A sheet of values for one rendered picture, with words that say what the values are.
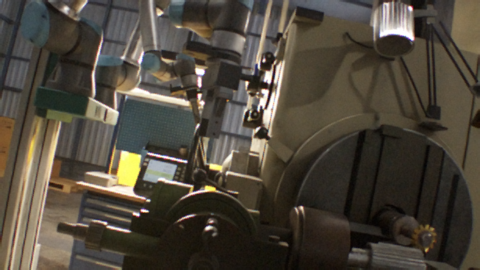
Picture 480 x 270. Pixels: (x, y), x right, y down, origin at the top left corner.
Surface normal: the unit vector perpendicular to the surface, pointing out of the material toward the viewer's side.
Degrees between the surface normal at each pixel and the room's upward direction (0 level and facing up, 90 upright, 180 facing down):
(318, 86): 90
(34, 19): 96
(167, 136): 90
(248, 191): 90
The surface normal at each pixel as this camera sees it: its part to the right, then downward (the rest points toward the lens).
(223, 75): 0.34, 0.01
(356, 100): 0.04, -0.06
